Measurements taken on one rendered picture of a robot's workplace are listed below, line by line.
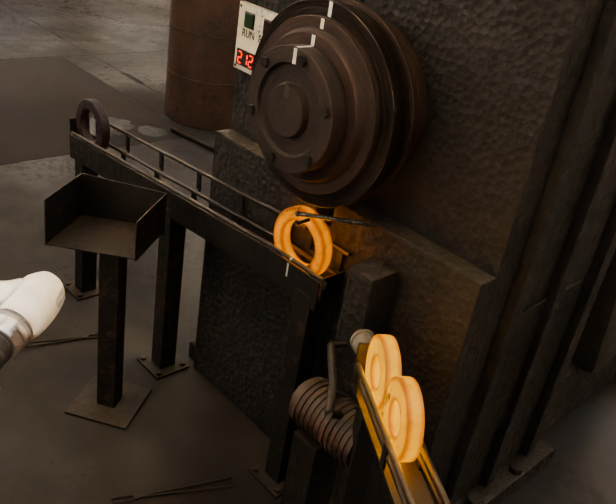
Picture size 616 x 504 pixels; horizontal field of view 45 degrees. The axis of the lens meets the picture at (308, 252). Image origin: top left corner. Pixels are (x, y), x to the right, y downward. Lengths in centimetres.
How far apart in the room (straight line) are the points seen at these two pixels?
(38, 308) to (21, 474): 81
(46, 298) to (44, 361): 108
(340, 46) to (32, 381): 152
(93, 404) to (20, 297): 95
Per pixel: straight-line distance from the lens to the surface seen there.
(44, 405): 248
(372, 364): 157
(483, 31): 160
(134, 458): 229
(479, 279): 163
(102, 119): 262
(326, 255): 181
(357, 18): 161
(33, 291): 158
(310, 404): 173
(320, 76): 157
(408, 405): 135
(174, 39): 470
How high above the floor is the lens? 162
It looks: 28 degrees down
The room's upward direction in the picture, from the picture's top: 10 degrees clockwise
